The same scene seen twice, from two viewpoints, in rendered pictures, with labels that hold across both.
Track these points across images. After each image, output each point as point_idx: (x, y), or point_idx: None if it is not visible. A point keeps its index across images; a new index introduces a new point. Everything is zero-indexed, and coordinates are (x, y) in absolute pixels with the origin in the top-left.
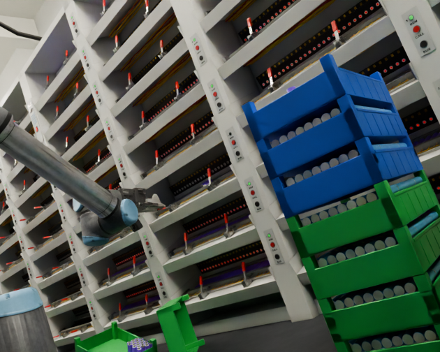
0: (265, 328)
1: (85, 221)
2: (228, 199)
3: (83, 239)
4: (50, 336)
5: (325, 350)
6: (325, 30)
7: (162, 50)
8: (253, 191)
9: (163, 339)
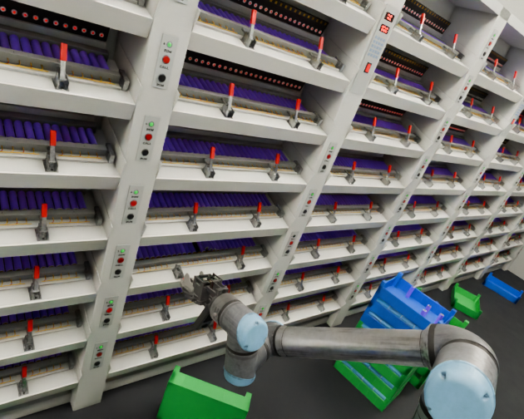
0: (215, 368)
1: (255, 361)
2: None
3: (247, 382)
4: None
5: (328, 390)
6: None
7: (297, 116)
8: (276, 280)
9: (24, 412)
